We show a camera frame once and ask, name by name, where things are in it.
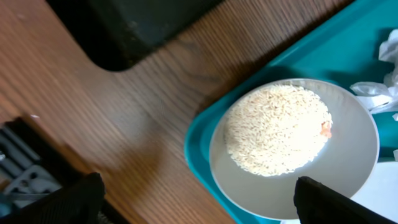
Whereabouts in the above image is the grey plate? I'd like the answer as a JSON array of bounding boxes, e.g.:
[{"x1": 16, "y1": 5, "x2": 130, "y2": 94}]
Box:
[{"x1": 285, "y1": 160, "x2": 397, "y2": 223}]

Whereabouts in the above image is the black waste tray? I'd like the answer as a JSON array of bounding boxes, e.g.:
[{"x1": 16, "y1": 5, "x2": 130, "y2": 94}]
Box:
[{"x1": 47, "y1": 0, "x2": 221, "y2": 72}]

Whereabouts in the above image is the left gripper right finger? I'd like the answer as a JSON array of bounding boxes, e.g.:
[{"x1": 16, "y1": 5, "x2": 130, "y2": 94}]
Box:
[{"x1": 294, "y1": 176, "x2": 394, "y2": 224}]

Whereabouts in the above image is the crumpled white napkin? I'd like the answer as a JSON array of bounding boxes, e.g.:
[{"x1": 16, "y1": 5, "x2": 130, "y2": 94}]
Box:
[{"x1": 350, "y1": 29, "x2": 397, "y2": 121}]

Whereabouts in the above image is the white rice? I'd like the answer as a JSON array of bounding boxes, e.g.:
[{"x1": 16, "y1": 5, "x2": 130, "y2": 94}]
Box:
[{"x1": 224, "y1": 85, "x2": 333, "y2": 177}]

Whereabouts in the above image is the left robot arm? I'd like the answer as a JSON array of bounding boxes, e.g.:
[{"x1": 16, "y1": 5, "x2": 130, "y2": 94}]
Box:
[{"x1": 1, "y1": 120, "x2": 397, "y2": 223}]

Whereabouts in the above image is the teal serving tray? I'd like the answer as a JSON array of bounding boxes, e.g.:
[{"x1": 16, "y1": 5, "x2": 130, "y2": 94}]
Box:
[{"x1": 184, "y1": 0, "x2": 397, "y2": 223}]

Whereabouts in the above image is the grey bowl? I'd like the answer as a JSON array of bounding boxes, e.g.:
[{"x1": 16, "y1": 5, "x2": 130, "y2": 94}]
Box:
[{"x1": 209, "y1": 78, "x2": 380, "y2": 221}]

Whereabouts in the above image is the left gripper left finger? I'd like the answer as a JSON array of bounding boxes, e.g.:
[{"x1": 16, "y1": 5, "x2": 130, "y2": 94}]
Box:
[{"x1": 1, "y1": 173, "x2": 105, "y2": 224}]

